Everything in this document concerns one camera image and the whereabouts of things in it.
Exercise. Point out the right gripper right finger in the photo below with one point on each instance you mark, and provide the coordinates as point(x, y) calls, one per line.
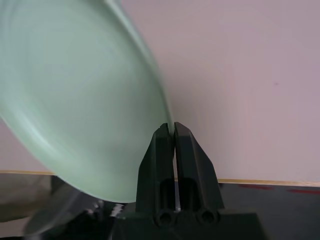
point(195, 175)

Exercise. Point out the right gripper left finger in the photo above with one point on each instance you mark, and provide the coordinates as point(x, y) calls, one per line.
point(155, 175)

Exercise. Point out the green plate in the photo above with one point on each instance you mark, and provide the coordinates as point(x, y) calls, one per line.
point(75, 100)

